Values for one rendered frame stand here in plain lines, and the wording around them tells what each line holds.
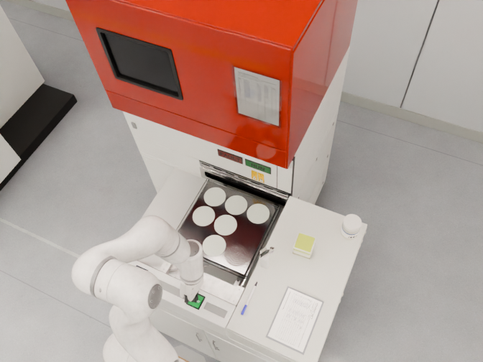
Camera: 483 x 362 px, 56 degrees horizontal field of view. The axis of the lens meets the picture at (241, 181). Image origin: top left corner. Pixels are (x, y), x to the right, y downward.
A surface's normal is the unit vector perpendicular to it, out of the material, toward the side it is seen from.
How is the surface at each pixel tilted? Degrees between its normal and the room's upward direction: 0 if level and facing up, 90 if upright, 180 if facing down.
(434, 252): 0
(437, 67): 90
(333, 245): 0
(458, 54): 90
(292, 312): 0
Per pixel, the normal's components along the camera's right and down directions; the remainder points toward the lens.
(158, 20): -0.43, 0.78
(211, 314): -0.06, -0.54
